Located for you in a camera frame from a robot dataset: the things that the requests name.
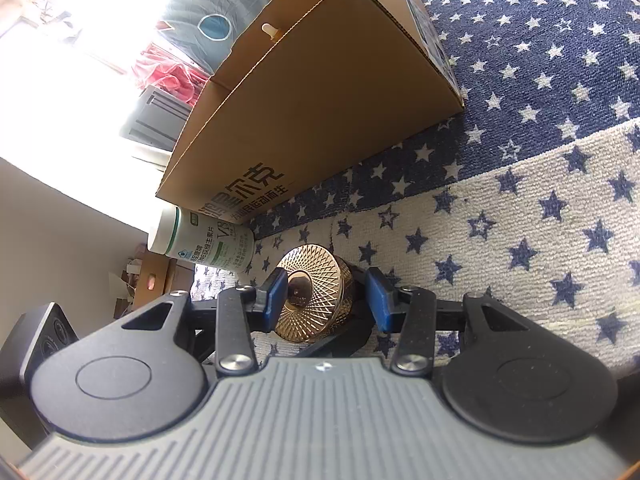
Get red cloth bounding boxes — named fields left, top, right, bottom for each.
left=131, top=42, right=213, bottom=108

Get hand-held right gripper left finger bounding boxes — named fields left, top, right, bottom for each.
left=120, top=266, right=289, bottom=377

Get grey plastic crate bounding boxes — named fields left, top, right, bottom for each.
left=119, top=84, right=203, bottom=153

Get black jar with gold lid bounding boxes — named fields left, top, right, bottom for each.
left=272, top=243, right=373, bottom=345

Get printed appliance carton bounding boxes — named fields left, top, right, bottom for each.
left=169, top=257, right=196, bottom=295

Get grey quilt with blue circles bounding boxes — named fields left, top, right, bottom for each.
left=162, top=0, right=346, bottom=78

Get white supplement bottle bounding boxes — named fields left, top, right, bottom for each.
left=147, top=206, right=257, bottom=277

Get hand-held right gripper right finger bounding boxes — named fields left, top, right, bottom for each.
left=365, top=266, right=537, bottom=377

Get small brown cardboard box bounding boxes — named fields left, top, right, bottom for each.
left=140, top=252, right=176, bottom=306

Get blue white star blanket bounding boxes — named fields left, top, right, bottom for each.
left=190, top=0, right=640, bottom=381

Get paper scraps pile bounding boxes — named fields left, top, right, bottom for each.
left=112, top=257, right=143, bottom=312

